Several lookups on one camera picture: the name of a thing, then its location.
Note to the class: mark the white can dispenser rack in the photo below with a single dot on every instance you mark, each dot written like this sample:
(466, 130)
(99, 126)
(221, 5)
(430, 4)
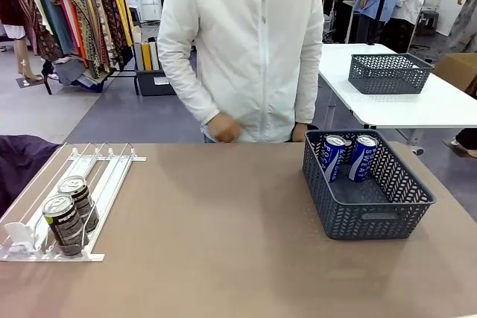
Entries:
(89, 257)

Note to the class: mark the clothes rack with colourful garments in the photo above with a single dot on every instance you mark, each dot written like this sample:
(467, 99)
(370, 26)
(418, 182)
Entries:
(93, 16)

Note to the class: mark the yellow board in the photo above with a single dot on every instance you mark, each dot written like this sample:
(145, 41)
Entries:
(146, 57)

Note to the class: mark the person's left forearm white sleeve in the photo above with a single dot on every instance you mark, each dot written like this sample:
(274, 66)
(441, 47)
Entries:
(307, 98)

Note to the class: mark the black stool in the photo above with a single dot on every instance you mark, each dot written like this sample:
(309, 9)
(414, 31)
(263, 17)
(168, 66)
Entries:
(430, 16)

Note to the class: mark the white side table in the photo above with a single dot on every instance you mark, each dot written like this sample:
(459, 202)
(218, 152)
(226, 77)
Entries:
(410, 109)

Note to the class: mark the mannequin with beige dress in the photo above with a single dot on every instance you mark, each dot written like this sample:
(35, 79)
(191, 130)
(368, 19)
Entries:
(466, 24)

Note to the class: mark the black Pepsi can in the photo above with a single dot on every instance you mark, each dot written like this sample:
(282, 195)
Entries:
(67, 228)
(87, 202)

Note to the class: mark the blue Pocari Sweat can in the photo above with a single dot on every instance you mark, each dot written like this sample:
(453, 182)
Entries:
(361, 161)
(333, 161)

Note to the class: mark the dark plastic storage bin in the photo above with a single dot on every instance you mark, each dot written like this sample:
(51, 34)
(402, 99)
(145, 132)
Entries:
(147, 85)

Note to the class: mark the person's right forearm white sleeve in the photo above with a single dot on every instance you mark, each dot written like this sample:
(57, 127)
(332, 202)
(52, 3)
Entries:
(190, 94)

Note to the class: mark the dark purple cloth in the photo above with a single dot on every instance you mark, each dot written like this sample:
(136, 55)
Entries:
(22, 165)

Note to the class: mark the person's left hand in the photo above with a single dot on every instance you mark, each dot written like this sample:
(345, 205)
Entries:
(301, 133)

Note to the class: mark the person's right hand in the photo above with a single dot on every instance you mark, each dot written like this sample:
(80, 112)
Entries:
(225, 130)

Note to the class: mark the brown cardboard box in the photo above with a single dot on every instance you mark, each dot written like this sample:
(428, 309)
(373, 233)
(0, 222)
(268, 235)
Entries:
(458, 68)

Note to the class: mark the white dispenser pusher paddle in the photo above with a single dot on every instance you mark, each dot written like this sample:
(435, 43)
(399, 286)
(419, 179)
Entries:
(18, 234)

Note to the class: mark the person in white jacket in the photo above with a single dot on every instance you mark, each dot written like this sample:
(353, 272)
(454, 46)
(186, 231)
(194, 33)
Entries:
(246, 53)

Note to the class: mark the bystander dark leg with shoe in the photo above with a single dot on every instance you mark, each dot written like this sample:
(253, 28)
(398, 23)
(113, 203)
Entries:
(467, 139)

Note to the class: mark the gray board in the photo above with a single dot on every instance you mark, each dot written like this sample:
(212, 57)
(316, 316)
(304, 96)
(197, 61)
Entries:
(138, 57)

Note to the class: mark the black desk with equipment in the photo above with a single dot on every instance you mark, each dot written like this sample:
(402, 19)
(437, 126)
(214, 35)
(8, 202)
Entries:
(341, 16)

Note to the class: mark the gray fabric pile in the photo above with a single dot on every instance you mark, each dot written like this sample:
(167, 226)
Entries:
(71, 72)

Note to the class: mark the white box appliance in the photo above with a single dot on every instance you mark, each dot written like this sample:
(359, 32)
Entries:
(134, 5)

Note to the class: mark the gray woven plastic basket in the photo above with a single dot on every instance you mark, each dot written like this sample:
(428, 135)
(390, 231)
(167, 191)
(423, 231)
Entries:
(365, 221)
(384, 79)

